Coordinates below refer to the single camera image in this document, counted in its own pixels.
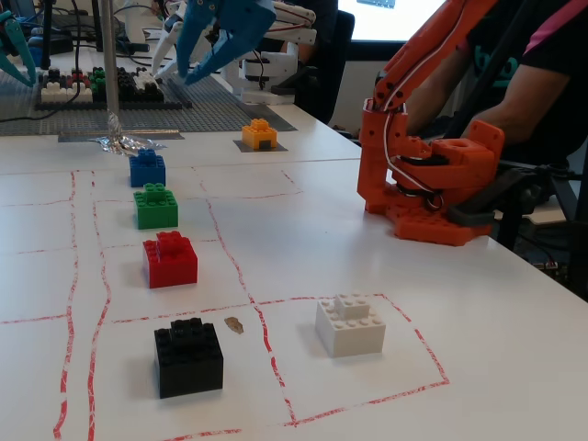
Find slim blue gripper finger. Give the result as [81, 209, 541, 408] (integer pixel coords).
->
[175, 0, 218, 78]

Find wide blue gripper finger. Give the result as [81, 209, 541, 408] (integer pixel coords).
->
[184, 0, 277, 86]

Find yellow brick block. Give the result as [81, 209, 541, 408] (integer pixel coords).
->
[242, 118, 278, 151]

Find person forearm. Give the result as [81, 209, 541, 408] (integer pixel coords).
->
[463, 63, 566, 144]
[406, 50, 470, 139]

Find grey square marker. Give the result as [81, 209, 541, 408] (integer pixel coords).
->
[232, 137, 289, 154]

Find blue brick block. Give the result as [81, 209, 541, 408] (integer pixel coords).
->
[129, 147, 166, 188]

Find small green brick block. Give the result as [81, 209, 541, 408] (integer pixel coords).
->
[133, 182, 179, 230]

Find red brick block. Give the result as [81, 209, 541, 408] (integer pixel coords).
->
[142, 231, 199, 289]

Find white brick block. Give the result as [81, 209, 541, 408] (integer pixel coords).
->
[314, 293, 386, 357]

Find black brick block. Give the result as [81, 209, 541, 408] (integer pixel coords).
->
[153, 317, 225, 400]

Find tall white brick stack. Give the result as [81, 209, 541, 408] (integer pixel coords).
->
[131, 68, 162, 91]

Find metal pole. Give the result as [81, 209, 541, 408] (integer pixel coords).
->
[101, 0, 121, 116]

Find black office chair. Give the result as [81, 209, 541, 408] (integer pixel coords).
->
[293, 9, 357, 126]

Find black brick stack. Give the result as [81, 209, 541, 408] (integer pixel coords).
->
[116, 66, 165, 103]

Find wide grey tape strip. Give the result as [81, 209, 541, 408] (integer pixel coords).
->
[236, 98, 298, 133]

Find grey studded baseplate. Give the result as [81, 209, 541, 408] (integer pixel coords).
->
[0, 71, 277, 137]

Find bright lit screen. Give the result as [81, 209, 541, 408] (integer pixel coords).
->
[337, 0, 454, 44]

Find long grey tape strip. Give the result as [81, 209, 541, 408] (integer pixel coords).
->
[58, 130, 185, 142]

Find crumpled aluminium foil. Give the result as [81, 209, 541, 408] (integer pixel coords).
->
[86, 109, 167, 157]

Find low white brick stack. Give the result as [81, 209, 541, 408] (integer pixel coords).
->
[40, 81, 94, 104]

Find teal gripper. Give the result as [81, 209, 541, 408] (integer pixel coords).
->
[0, 8, 38, 88]

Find black table clamp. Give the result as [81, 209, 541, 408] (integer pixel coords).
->
[444, 164, 544, 229]

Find black shirt torso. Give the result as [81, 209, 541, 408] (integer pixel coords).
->
[454, 0, 588, 167]

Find white red black arm cable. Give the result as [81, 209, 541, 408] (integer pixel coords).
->
[374, 13, 460, 213]

